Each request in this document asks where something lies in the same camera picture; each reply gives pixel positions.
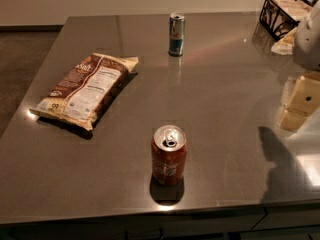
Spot red coke can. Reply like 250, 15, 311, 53
151, 125, 187, 186

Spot brown chip bag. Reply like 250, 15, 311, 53
30, 53, 138, 131

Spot blue silver energy drink can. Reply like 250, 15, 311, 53
168, 12, 185, 57

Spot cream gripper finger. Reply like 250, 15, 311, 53
287, 71, 320, 116
277, 110, 307, 132

